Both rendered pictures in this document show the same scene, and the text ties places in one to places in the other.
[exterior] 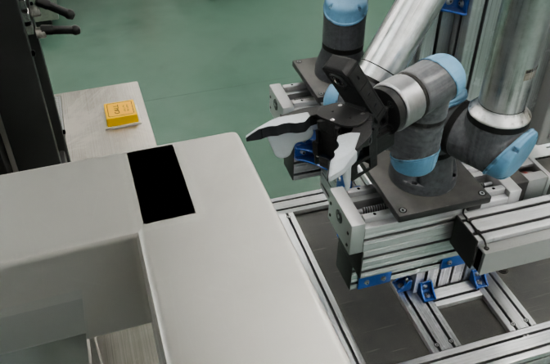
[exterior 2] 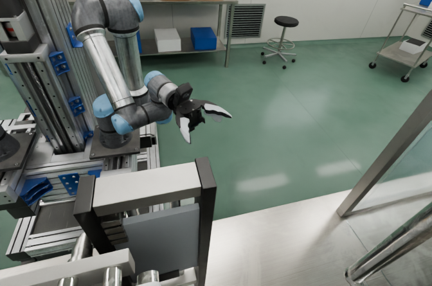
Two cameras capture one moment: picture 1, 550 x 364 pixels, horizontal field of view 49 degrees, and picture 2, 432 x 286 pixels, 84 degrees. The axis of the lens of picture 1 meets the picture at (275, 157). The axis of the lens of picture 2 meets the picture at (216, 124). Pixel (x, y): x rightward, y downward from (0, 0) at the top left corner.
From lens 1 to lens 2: 0.76 m
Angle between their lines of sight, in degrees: 66
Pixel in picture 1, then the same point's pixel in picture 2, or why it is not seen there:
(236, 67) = not seen: outside the picture
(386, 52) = (125, 90)
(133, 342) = (211, 261)
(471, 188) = not seen: hidden behind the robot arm
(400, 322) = not seen: hidden behind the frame
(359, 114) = (192, 101)
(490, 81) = (133, 78)
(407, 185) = (124, 142)
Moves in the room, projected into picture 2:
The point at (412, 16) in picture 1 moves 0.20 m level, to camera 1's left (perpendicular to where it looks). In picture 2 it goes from (117, 70) to (90, 105)
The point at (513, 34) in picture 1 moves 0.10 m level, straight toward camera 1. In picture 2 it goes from (134, 56) to (154, 62)
